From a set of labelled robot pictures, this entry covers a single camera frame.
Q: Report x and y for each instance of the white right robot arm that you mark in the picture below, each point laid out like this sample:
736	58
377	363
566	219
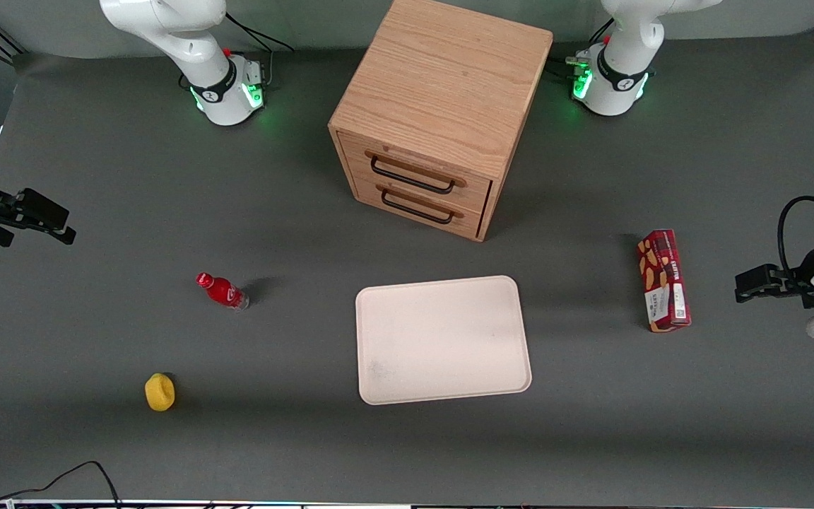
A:
203	58

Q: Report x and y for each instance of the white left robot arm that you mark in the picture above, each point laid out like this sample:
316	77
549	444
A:
622	79

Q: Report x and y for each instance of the red cookie box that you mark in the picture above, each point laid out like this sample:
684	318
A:
665	283

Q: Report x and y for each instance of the cream rectangular tray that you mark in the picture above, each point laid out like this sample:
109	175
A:
442	339

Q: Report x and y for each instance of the red drink bottle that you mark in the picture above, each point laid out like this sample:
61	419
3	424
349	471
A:
225	291

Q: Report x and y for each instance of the yellow sponge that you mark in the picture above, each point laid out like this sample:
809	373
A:
160	392

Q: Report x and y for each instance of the grey table mat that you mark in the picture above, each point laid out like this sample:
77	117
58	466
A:
237	424

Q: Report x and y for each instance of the wooden drawer front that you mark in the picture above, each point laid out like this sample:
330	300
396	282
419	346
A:
470	185
467	220

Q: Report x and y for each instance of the wooden drawer cabinet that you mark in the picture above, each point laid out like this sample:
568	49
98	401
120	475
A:
442	78

